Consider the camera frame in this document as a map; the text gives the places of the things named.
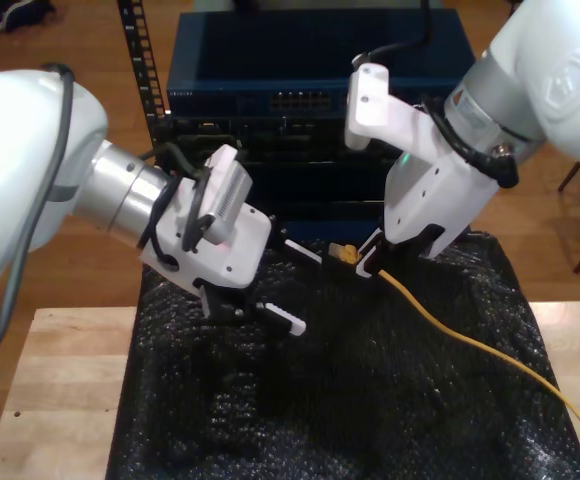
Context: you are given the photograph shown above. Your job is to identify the long grey camera cable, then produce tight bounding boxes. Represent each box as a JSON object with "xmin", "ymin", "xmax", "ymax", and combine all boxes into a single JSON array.
[{"xmin": 0, "ymin": 62, "xmax": 77, "ymax": 377}]

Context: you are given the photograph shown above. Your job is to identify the yellow network cable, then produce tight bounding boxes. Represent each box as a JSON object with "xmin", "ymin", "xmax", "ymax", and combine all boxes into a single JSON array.
[{"xmin": 327, "ymin": 241, "xmax": 580, "ymax": 466}]

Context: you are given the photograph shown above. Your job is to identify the black bubble wrap mat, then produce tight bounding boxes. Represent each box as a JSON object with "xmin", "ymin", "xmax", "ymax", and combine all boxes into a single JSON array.
[{"xmin": 105, "ymin": 228, "xmax": 580, "ymax": 480}]

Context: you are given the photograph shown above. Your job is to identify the blue network switch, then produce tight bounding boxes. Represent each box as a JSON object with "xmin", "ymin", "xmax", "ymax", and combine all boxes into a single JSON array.
[{"xmin": 166, "ymin": 10, "xmax": 486, "ymax": 119}]

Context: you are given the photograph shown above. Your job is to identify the black rack server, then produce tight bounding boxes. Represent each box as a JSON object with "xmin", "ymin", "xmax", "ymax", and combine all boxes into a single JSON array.
[{"xmin": 152, "ymin": 113, "xmax": 406, "ymax": 166}]

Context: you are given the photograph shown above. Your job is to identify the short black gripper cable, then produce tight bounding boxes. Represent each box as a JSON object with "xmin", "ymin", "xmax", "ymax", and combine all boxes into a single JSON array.
[
  {"xmin": 136, "ymin": 142, "xmax": 217, "ymax": 267},
  {"xmin": 419, "ymin": 94, "xmax": 520, "ymax": 190}
]

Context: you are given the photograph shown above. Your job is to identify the blue base board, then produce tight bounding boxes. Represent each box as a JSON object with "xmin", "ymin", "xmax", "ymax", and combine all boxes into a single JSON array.
[{"xmin": 274, "ymin": 218, "xmax": 386, "ymax": 242}]

